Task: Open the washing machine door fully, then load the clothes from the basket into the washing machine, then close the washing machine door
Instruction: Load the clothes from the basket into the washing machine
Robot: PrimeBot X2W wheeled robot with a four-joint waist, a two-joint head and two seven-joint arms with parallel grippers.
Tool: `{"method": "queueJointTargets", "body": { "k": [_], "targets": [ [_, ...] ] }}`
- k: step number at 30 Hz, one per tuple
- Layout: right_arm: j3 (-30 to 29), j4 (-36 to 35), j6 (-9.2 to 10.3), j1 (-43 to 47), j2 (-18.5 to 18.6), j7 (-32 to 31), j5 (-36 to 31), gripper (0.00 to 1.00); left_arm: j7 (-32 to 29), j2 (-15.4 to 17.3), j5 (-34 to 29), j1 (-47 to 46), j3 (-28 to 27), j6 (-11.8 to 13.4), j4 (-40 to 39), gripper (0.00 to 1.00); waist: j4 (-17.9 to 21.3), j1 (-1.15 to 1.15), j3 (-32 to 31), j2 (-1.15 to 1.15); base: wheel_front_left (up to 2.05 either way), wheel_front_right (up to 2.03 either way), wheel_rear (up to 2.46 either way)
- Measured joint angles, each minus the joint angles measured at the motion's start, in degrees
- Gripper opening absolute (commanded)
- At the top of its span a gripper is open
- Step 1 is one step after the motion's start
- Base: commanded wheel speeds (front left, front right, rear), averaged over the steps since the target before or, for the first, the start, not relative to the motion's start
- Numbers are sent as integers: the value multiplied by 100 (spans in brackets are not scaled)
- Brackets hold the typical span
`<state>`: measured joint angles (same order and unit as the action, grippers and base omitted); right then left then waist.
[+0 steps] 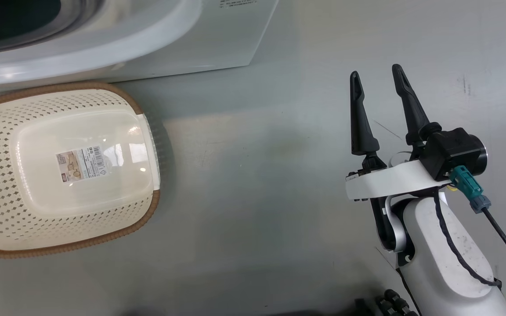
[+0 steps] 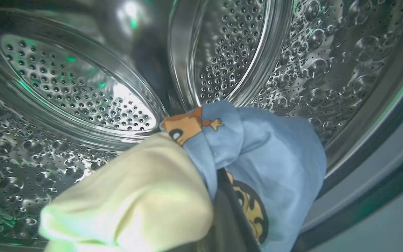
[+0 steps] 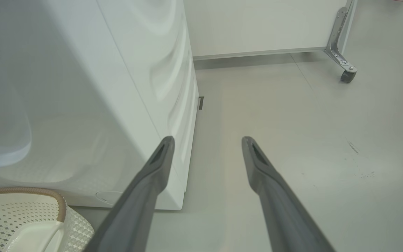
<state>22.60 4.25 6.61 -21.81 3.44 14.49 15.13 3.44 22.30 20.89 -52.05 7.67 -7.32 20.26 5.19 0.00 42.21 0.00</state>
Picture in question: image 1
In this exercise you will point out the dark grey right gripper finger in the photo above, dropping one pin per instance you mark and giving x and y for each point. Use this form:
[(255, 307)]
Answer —
[(360, 127), (413, 116)]

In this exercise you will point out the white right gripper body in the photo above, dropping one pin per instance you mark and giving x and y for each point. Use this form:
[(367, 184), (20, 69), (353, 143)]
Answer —
[(389, 182)]

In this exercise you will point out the basket product label sticker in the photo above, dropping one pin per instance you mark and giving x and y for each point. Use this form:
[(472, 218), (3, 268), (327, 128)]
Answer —
[(84, 164)]

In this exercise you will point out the cream perforated laundry basket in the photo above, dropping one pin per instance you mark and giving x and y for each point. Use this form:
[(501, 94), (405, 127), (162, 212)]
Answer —
[(16, 219)]

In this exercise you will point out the white washing machine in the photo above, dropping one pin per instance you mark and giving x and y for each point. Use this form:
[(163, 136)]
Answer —
[(191, 39)]

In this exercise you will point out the stainless steel washer drum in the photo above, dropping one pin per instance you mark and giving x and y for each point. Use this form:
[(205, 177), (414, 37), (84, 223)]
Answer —
[(24, 13)]

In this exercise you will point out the black robot torso part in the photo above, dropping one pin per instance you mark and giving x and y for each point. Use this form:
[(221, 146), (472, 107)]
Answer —
[(393, 305)]

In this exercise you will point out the printed instruction text label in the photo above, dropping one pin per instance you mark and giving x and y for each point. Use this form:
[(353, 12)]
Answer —
[(237, 2)]

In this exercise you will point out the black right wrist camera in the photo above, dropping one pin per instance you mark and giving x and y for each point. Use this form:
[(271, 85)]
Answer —
[(448, 151)]

